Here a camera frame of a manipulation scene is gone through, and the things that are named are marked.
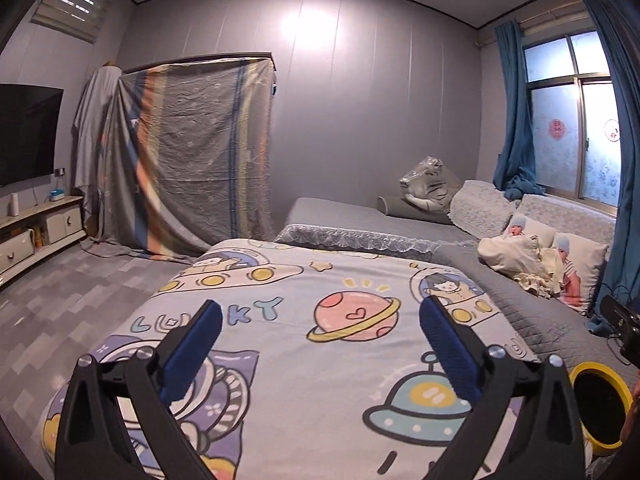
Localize grey bolster pillow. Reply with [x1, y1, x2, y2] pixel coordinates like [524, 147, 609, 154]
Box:
[376, 196, 452, 226]

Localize grey quilted sofa bed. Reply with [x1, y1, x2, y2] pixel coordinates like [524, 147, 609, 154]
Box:
[277, 180, 638, 384]

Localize baby print pillow left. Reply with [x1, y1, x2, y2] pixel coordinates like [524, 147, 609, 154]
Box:
[502, 214, 555, 248]

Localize baby print pillow right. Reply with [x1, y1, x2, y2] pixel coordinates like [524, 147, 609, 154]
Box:
[553, 232, 608, 313]

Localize black television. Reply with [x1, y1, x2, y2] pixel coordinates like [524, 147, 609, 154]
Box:
[0, 84, 64, 186]

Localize white tiger plush toy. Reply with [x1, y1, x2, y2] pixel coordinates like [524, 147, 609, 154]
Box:
[399, 156, 462, 214]

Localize blue curtain right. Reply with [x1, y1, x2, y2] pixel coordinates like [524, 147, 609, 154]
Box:
[579, 0, 640, 336]

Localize window with frosted glass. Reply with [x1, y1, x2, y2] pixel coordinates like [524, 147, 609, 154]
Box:
[524, 30, 622, 210]

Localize white tv cabinet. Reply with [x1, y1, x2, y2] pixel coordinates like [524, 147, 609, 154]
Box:
[1, 196, 87, 286]

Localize striped sheet covered wardrobe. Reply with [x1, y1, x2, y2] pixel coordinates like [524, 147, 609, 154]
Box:
[98, 54, 277, 259]

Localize baby print pillow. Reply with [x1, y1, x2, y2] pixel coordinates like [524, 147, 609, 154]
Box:
[553, 232, 608, 313]
[502, 214, 555, 248]

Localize window roller blind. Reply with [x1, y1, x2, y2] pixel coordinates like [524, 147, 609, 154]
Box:
[30, 0, 115, 44]

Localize person's right hand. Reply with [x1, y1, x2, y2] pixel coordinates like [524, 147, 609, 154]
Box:
[620, 379, 640, 443]

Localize cartoon print bed cover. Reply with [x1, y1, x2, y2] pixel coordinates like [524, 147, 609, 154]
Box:
[39, 237, 542, 480]

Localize cream crumpled blanket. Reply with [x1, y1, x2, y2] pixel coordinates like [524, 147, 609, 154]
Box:
[477, 235, 564, 298]

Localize blue curtain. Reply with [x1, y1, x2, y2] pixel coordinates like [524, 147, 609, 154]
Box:
[579, 0, 640, 336]
[492, 21, 544, 202]

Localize blue curtain left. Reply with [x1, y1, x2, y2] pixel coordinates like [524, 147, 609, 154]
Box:
[492, 21, 544, 202]

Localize yellow round trash bin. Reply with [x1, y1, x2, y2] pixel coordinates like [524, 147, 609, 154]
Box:
[570, 361, 632, 456]

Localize grey hanging cloth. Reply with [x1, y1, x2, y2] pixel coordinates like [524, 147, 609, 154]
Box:
[72, 62, 122, 236]

